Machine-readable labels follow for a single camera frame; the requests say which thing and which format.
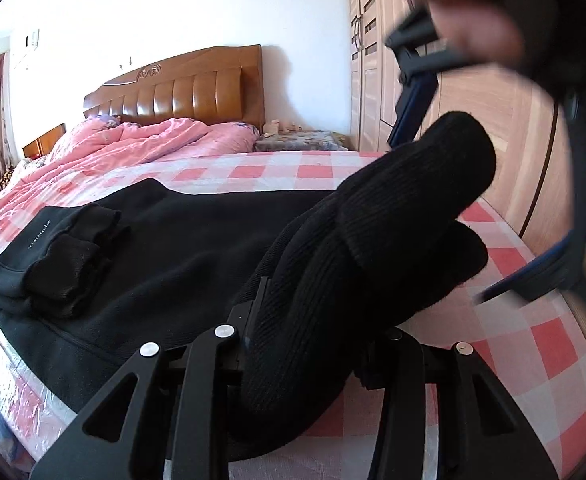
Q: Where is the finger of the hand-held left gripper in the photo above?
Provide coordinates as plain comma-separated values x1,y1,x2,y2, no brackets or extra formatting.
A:
473,87,586,318
384,5,478,148

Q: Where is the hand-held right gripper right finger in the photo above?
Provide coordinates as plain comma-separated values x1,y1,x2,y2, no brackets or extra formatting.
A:
355,327,558,480

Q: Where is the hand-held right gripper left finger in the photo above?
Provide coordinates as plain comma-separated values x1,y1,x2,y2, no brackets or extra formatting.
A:
38,276,270,480

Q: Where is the person's left hand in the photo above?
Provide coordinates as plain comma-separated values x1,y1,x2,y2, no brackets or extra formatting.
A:
388,0,526,58

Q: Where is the pink checkered bed sheet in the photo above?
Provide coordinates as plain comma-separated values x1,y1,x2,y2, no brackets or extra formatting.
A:
0,150,586,480

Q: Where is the light wooden wardrobe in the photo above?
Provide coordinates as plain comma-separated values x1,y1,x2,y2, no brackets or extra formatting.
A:
345,0,586,336

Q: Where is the nightstand with floral cloth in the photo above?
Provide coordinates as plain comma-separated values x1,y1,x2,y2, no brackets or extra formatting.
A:
253,130,351,153

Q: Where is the pink quilt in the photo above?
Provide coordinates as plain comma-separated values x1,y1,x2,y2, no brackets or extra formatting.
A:
0,117,261,221

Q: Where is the brown wooden headboard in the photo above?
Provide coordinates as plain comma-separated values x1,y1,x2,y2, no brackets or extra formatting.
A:
82,44,265,131

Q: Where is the small wooden bedside cabinet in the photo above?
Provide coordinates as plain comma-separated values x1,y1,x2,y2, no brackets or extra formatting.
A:
22,122,67,158

